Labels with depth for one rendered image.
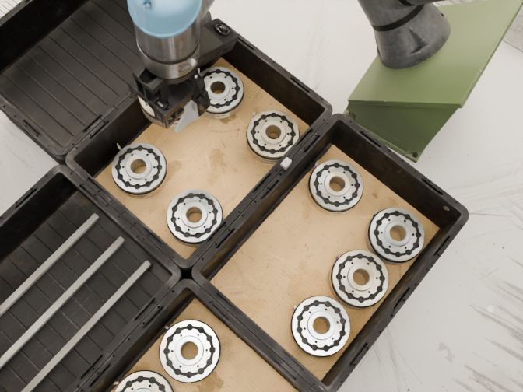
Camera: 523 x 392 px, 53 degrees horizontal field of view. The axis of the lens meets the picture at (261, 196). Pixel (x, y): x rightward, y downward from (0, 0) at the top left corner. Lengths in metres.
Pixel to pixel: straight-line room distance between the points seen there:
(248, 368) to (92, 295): 0.31
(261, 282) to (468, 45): 0.59
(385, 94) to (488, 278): 0.44
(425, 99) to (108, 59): 0.64
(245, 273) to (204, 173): 0.21
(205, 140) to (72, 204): 0.28
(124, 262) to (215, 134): 0.30
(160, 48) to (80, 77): 0.56
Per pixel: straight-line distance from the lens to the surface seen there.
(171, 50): 0.61
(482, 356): 1.18
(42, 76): 1.18
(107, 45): 1.18
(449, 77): 1.05
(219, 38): 0.77
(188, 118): 0.83
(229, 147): 1.03
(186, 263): 0.87
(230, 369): 0.95
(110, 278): 0.99
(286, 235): 0.98
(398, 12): 1.08
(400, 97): 1.06
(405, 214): 1.00
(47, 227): 1.05
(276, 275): 0.96
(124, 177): 1.00
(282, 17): 1.35
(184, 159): 1.03
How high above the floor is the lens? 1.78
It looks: 72 degrees down
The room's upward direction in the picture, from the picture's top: 5 degrees clockwise
